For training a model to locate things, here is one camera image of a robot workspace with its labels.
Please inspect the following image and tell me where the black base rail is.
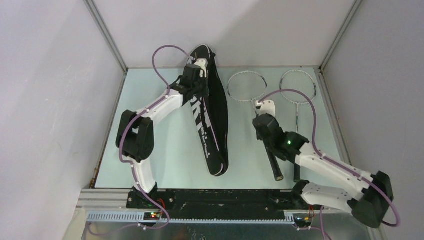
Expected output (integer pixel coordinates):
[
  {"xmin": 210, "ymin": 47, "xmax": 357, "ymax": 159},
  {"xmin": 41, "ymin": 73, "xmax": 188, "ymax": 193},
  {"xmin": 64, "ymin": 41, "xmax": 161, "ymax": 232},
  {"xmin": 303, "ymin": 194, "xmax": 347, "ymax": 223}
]
[{"xmin": 126, "ymin": 188, "xmax": 310, "ymax": 221}]

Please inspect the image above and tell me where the black racket bag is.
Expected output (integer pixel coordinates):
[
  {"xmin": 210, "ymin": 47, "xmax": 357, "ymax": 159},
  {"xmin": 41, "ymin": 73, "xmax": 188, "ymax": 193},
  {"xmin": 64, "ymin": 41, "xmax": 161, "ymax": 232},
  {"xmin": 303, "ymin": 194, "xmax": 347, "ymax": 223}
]
[{"xmin": 190, "ymin": 44, "xmax": 229, "ymax": 177}]

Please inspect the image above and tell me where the white racket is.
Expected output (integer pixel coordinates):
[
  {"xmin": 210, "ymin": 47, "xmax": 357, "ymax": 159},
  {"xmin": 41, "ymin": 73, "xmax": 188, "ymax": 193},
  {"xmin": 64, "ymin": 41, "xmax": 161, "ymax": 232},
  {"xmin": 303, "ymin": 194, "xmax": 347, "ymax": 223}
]
[
  {"xmin": 279, "ymin": 69, "xmax": 318, "ymax": 183},
  {"xmin": 226, "ymin": 71, "xmax": 285, "ymax": 182}
]

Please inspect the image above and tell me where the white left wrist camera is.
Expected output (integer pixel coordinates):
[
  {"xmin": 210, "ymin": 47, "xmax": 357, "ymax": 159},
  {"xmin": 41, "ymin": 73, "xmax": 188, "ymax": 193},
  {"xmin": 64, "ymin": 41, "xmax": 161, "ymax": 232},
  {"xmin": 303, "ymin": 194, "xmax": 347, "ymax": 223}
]
[{"xmin": 194, "ymin": 58, "xmax": 208, "ymax": 78}]

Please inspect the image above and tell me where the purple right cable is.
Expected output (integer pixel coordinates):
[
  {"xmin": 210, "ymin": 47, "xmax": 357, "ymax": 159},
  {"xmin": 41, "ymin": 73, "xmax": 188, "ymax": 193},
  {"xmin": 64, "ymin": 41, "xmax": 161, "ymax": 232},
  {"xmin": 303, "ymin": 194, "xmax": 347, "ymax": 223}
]
[{"xmin": 258, "ymin": 89, "xmax": 402, "ymax": 240}]

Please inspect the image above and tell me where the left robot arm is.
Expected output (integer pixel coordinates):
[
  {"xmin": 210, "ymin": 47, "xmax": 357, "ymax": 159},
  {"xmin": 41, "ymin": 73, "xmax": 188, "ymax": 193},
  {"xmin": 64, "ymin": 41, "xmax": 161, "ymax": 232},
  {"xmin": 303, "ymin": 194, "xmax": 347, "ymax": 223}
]
[{"xmin": 116, "ymin": 64, "xmax": 207, "ymax": 208}]

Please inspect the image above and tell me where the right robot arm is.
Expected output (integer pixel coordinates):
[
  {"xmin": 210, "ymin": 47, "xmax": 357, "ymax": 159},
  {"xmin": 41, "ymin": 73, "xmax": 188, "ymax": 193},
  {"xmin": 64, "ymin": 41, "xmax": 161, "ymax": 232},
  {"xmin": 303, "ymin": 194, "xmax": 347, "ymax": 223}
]
[{"xmin": 252, "ymin": 113, "xmax": 394, "ymax": 229}]

